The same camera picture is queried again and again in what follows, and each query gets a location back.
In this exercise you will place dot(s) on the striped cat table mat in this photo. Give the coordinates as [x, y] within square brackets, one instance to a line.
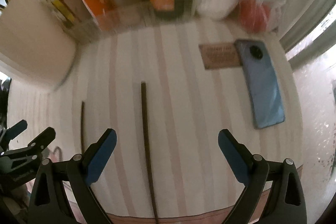
[187, 106]

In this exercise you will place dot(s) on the yellow box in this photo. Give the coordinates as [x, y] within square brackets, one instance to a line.
[64, 10]

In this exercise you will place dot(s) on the blue smartphone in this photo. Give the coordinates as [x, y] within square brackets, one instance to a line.
[262, 83]

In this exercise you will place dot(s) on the dark brown chopstick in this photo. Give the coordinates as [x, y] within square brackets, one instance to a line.
[82, 145]

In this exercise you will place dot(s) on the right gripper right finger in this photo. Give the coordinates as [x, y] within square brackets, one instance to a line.
[250, 170]

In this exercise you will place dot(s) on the cream utensil holder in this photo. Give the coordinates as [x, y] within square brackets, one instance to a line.
[34, 48]

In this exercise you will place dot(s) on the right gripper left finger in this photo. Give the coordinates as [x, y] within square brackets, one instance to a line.
[85, 169]

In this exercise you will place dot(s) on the black chopstick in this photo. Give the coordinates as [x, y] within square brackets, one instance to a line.
[146, 141]

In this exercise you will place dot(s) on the brown label card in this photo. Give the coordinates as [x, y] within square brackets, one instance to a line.
[219, 56]

